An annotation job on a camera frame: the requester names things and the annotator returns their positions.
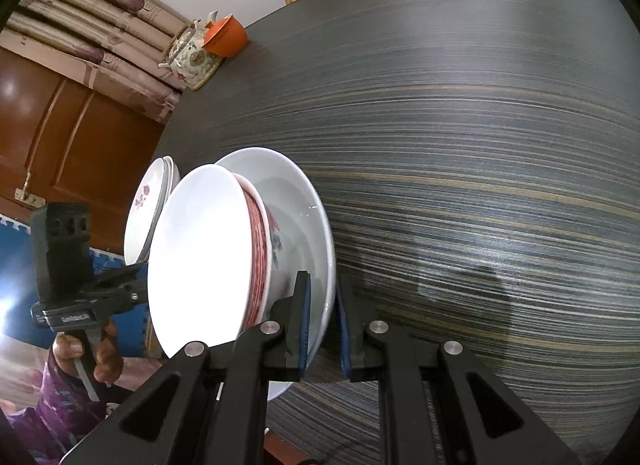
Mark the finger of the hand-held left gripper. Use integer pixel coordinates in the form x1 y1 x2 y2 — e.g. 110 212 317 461
97 265 150 318

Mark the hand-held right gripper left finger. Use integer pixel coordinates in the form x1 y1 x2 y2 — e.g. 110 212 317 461
60 270 313 465

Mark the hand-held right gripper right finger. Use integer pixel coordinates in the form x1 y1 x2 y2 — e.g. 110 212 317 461
337 277 583 465

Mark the white plate pink flower print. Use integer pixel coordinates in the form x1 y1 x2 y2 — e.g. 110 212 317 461
123 157 176 266

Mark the white bowl red patterned outside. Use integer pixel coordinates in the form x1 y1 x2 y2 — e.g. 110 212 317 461
147 164 293 358

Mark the large white bowl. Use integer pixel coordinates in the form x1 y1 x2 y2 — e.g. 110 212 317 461
215 146 337 402

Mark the white plate blue rim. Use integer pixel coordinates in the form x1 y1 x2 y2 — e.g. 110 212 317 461
162 156 182 206

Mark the person's left forearm purple sleeve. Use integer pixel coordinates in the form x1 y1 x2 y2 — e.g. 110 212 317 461
0 350 118 465

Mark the person's left hand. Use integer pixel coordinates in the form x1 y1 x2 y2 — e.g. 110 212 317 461
52 320 124 387

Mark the blue foam mat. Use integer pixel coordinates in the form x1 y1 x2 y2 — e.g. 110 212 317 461
0 215 153 361

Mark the brass door latch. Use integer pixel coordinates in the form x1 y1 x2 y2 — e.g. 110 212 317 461
15 172 41 206

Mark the brown wooden door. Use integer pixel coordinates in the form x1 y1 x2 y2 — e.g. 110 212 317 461
0 27 168 256

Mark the floral ceramic teapot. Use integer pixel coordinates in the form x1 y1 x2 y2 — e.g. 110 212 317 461
159 12 226 92

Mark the beige striped curtain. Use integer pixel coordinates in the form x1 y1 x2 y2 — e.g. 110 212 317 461
0 0 193 123

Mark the orange cup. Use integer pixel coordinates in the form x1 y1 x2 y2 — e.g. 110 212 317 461
202 15 249 58

